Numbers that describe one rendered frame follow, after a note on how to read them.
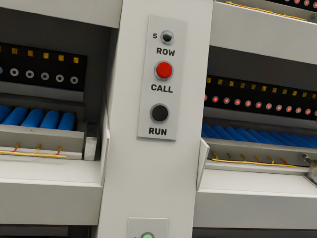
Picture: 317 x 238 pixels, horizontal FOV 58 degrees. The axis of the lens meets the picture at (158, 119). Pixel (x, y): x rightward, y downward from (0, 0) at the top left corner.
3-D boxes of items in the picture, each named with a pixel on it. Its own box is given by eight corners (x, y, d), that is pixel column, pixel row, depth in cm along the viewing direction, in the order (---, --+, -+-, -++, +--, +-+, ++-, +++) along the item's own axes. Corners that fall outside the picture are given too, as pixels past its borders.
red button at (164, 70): (171, 79, 28) (173, 63, 28) (156, 76, 28) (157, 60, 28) (169, 80, 29) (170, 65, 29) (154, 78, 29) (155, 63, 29)
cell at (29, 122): (43, 122, 39) (33, 141, 33) (29, 121, 38) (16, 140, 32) (44, 109, 38) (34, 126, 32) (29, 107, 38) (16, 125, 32)
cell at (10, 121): (27, 120, 38) (14, 140, 32) (12, 119, 38) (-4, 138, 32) (28, 107, 38) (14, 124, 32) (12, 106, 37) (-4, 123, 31)
